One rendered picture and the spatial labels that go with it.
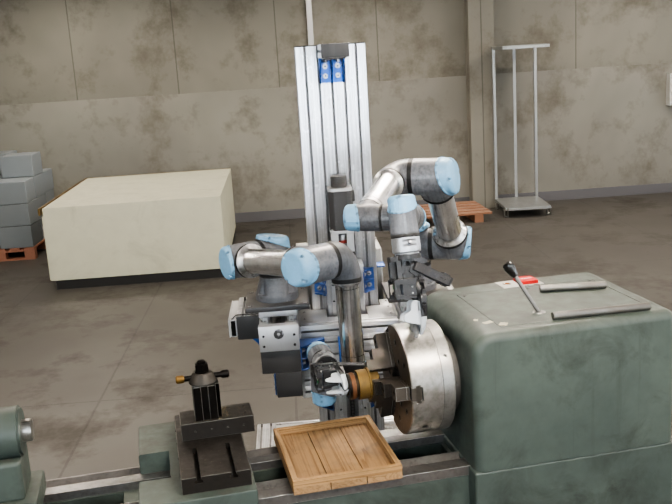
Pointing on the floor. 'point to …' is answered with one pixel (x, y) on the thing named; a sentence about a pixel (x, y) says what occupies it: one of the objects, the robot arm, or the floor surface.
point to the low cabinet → (139, 228)
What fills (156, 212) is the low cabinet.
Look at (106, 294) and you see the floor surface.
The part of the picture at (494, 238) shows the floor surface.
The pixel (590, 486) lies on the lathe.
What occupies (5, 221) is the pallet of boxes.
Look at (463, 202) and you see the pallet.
